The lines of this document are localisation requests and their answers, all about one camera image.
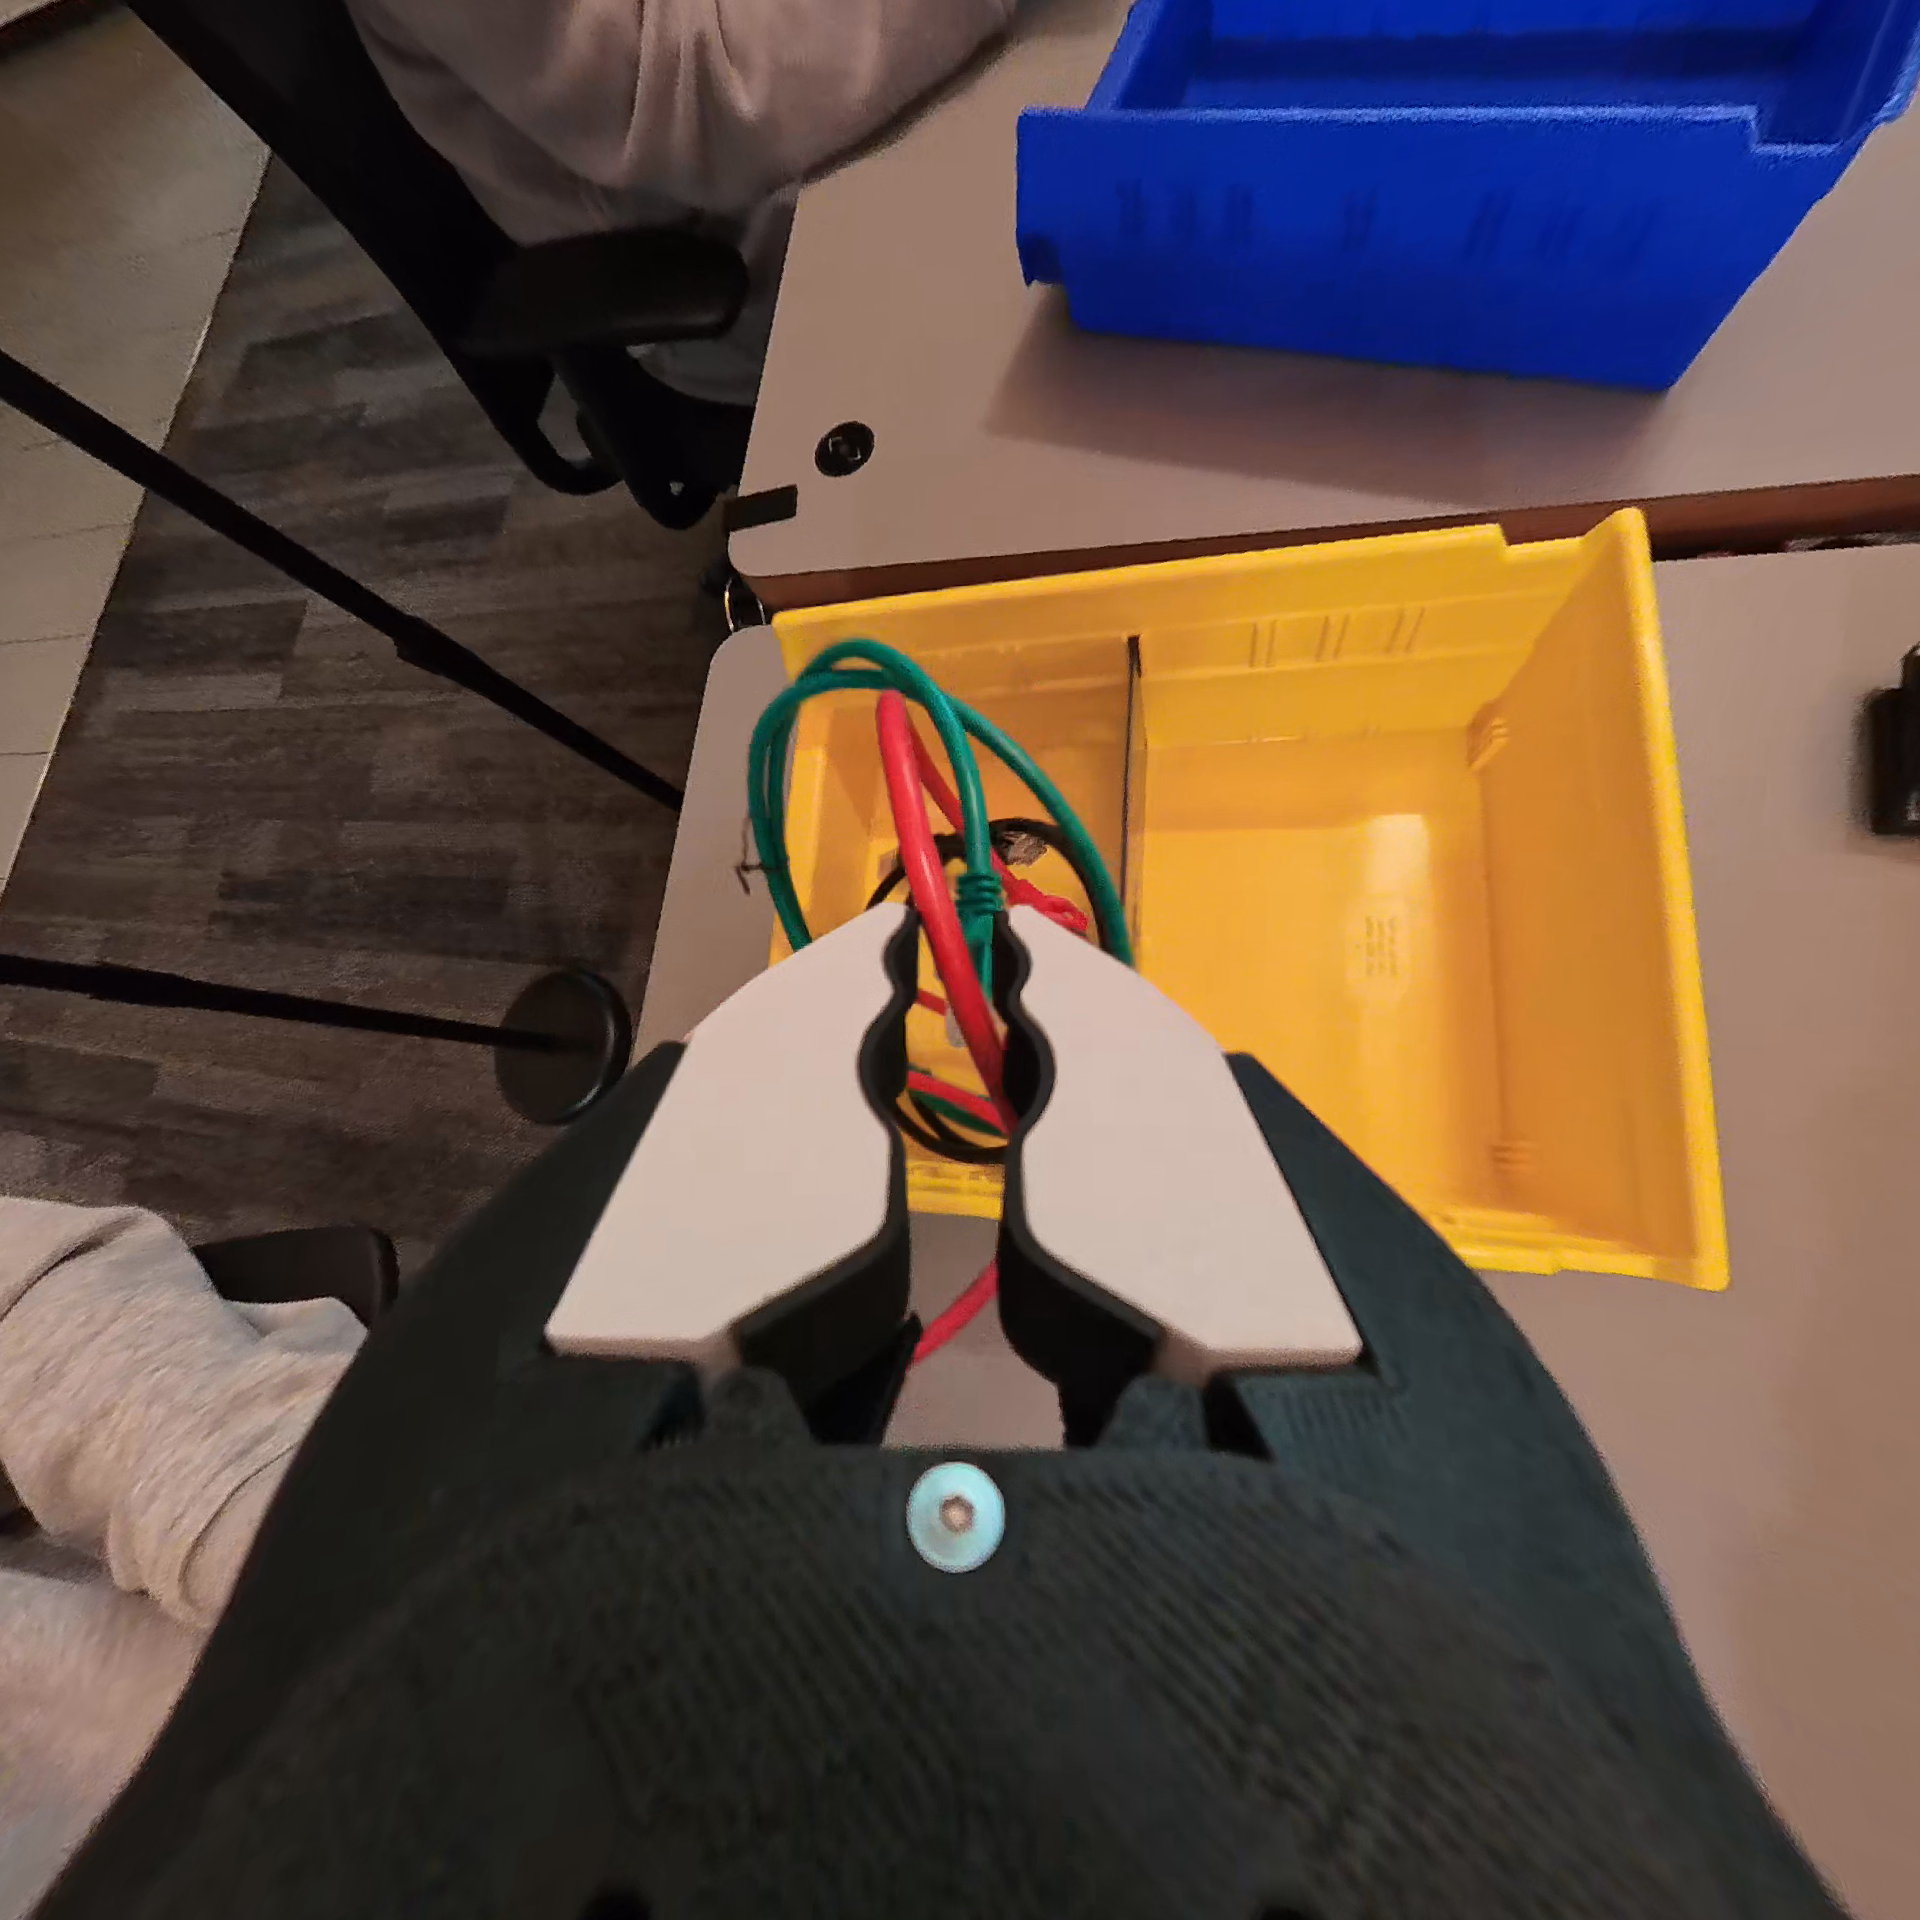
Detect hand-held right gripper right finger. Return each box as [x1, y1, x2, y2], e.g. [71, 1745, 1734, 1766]
[995, 906, 1367, 1427]

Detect black stand leg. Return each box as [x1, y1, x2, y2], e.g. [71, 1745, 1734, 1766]
[0, 347, 691, 814]

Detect blue plastic storage bin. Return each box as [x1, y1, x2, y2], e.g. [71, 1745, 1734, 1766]
[1015, 0, 1920, 392]

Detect black ethernet splitter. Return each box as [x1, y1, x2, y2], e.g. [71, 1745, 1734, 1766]
[1867, 646, 1920, 839]

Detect black bin divider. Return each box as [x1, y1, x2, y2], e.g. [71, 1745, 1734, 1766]
[1122, 633, 1154, 963]

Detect yellow plastic storage bin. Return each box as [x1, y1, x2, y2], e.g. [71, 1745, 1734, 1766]
[765, 508, 1732, 1294]

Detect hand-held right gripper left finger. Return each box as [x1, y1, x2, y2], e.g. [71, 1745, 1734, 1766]
[544, 898, 921, 1400]

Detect black cable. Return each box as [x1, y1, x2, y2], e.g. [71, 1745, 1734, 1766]
[863, 816, 1103, 1163]

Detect black chair armrest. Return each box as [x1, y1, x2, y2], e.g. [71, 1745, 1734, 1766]
[191, 1225, 403, 1323]

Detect green ethernet cable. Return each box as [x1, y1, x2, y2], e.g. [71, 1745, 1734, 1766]
[746, 639, 1136, 992]

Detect red ethernet cable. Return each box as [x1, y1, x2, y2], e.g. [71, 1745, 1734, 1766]
[875, 690, 1097, 1367]

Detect grey desk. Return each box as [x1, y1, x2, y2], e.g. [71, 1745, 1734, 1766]
[630, 542, 1920, 1920]
[736, 0, 1920, 586]

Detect black stand rod with disc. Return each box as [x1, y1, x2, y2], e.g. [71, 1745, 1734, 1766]
[0, 953, 635, 1126]

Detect person's grey clothing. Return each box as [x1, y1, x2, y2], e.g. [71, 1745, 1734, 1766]
[0, 1199, 369, 1920]

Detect black office chair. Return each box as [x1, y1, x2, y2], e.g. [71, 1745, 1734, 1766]
[126, 0, 751, 529]

